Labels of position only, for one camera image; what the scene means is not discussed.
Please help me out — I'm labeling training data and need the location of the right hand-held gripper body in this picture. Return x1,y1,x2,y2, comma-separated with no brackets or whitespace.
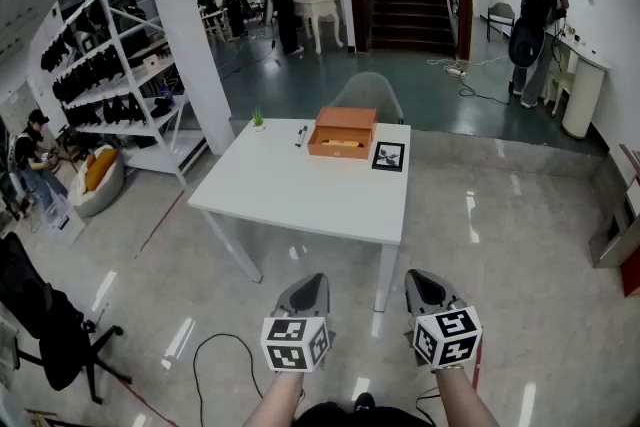
405,297,484,372

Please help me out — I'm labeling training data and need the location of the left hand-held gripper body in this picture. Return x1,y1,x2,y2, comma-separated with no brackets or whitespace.
260,300,335,374

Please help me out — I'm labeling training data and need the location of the orange box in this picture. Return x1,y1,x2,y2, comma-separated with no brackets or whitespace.
306,105,379,160

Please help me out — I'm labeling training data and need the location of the person's left forearm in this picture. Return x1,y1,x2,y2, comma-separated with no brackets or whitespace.
242,368,307,427

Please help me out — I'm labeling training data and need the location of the person's right forearm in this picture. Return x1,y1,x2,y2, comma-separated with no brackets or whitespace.
432,364,501,427

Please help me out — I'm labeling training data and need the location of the person's black shoe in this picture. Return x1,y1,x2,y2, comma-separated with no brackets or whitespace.
353,391,377,414

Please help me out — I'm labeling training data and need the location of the person's black clothing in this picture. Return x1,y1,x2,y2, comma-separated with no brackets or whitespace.
293,400,432,427

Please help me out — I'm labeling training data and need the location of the grey upholstered chair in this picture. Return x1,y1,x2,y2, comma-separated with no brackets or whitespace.
327,71,405,125

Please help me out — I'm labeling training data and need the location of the white metal shelf rack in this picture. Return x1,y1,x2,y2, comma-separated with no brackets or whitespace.
29,0,209,189

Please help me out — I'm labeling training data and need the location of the grey beanbag seat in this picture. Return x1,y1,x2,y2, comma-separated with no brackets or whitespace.
67,145,126,219

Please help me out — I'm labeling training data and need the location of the orange cushion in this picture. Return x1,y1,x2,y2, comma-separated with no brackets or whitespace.
84,148,120,193

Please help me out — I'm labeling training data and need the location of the white stool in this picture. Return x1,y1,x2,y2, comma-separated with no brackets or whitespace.
543,68,570,117

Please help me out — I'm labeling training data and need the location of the black office chair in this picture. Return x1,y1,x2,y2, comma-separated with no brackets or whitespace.
0,232,134,405

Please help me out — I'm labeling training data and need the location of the white rounded counter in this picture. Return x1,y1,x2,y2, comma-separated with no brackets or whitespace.
544,32,613,140

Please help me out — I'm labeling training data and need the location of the grey metal-legged chair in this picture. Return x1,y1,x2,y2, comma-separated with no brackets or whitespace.
485,2,517,42

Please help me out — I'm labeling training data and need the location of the small white table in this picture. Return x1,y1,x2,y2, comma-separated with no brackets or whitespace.
199,8,232,44

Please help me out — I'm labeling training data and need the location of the white dressing table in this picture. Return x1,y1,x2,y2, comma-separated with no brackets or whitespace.
292,0,347,56

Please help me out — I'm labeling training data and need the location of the group of black devices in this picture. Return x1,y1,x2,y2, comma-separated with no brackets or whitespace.
39,2,174,129

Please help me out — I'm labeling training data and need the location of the thin black cable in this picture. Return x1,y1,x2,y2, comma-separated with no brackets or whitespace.
191,333,265,427

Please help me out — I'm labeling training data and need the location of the black picture frame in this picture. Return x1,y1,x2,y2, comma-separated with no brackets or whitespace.
370,140,407,174

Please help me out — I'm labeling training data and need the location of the black floor cable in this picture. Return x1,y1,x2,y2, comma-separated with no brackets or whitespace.
456,73,514,106

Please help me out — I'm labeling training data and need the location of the white floor cable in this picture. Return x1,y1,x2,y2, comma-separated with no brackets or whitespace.
426,53,512,69

